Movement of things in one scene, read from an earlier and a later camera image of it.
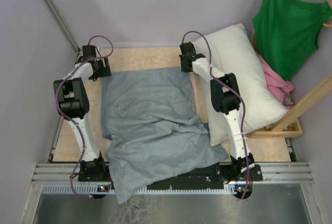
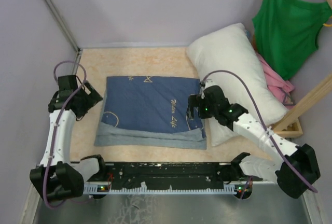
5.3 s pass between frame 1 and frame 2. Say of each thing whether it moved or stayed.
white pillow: stayed
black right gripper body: moved
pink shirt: stayed
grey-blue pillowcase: moved
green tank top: stayed
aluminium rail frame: stayed
